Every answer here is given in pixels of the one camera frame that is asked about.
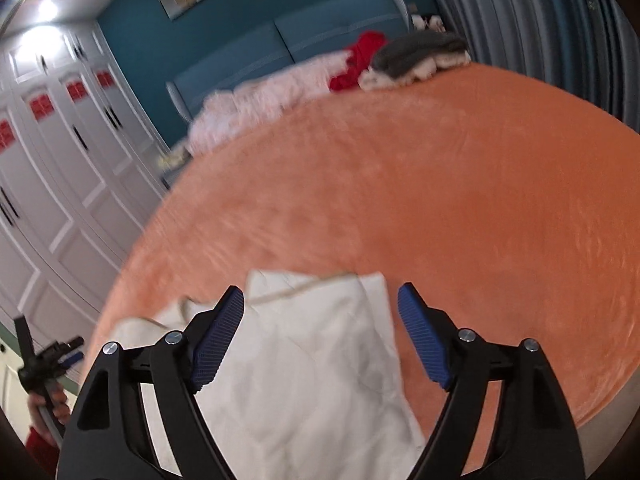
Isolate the red garment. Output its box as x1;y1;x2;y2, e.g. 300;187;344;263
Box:
329;31;387;93

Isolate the white panelled wardrobe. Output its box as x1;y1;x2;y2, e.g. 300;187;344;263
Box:
0;25;171;361

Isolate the black and white plush toy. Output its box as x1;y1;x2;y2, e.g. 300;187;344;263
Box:
411;14;446;33

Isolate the pink floral quilt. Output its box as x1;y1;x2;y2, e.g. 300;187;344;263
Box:
187;55;351;156

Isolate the grey knit garment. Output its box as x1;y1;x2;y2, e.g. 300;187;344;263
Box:
370;32;471;81

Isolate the bed with orange cover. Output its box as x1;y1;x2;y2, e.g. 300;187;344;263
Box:
95;62;640;431

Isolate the blue upholstered headboard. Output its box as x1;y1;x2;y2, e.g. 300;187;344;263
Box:
167;0;408;121

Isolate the grey bedside table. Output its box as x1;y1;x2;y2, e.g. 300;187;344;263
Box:
157;145;193;171

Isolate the cream fleece garment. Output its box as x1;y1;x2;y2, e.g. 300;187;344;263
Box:
360;55;471;92

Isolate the grey pleated curtain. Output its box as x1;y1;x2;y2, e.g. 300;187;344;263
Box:
415;0;640;136

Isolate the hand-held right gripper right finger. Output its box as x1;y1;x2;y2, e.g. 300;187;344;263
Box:
397;282;586;480

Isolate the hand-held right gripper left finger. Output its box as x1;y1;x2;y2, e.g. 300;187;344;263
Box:
57;285;246;480

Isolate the white quilted jacket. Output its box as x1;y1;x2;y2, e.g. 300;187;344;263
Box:
110;269;427;480

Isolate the person's left hand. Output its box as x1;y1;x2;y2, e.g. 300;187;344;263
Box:
27;391;70;436

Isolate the person's left forearm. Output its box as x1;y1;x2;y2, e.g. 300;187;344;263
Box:
25;425;63;466

